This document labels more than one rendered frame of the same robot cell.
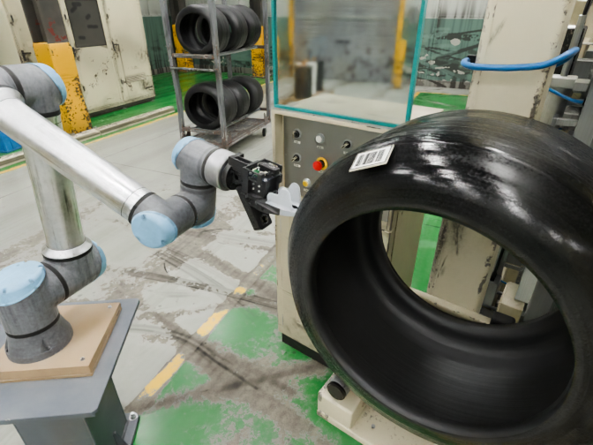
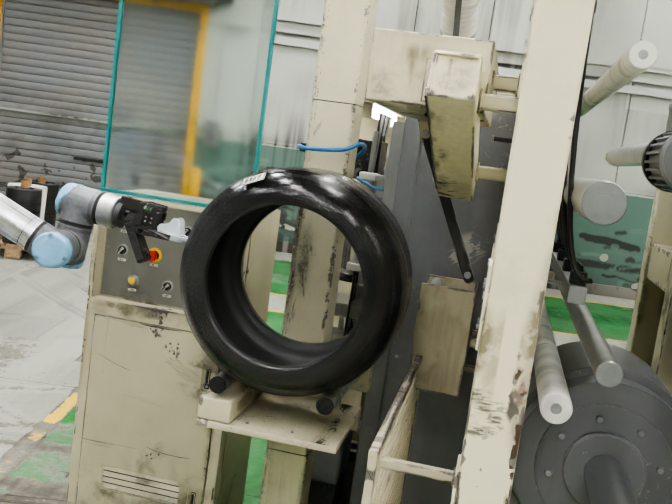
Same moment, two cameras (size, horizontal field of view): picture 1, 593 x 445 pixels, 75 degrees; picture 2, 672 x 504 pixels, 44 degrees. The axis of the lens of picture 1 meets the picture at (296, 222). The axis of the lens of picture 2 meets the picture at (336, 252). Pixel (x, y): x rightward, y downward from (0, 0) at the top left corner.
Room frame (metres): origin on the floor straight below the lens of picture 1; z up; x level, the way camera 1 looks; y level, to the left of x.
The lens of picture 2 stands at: (-1.42, 0.57, 1.54)
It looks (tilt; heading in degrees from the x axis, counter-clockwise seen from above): 7 degrees down; 335
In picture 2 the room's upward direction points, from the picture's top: 8 degrees clockwise
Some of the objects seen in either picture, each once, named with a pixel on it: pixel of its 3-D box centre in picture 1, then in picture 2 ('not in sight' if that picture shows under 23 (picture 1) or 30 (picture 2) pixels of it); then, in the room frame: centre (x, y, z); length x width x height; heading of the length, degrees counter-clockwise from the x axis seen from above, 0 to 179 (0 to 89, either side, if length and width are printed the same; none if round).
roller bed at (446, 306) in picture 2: not in sight; (443, 333); (0.55, -0.74, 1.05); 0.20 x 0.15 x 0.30; 144
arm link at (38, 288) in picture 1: (26, 294); not in sight; (0.93, 0.85, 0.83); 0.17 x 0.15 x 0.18; 158
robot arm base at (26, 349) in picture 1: (36, 330); not in sight; (0.92, 0.85, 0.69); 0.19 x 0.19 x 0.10
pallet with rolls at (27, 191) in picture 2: not in sight; (28, 214); (7.78, -0.22, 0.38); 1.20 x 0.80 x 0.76; 164
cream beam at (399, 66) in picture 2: not in sight; (439, 85); (0.32, -0.47, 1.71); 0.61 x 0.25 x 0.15; 144
